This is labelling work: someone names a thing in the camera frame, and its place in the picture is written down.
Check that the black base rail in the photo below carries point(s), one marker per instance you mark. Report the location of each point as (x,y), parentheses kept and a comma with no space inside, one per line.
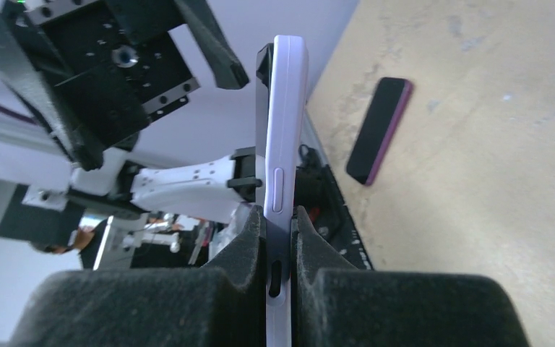
(317,190)

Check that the person in black shirt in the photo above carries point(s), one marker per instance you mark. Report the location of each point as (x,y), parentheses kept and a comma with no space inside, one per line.
(97,246)

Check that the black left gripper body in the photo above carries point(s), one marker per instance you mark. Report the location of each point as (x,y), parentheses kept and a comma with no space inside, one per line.
(113,63)

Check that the purple-edged black phone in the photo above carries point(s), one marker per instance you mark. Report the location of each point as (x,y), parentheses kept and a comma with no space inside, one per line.
(380,123)

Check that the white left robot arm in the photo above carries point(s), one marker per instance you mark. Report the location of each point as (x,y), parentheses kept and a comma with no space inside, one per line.
(124,189)

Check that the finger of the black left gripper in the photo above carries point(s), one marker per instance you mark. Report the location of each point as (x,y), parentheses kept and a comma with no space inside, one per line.
(27,60)
(228,72)

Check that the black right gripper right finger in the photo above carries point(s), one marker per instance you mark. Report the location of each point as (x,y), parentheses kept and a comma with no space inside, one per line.
(337,304)

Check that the lavender phone case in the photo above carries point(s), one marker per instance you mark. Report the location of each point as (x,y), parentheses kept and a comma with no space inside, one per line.
(285,115)

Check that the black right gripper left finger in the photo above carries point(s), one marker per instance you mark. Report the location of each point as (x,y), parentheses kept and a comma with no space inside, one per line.
(218,304)

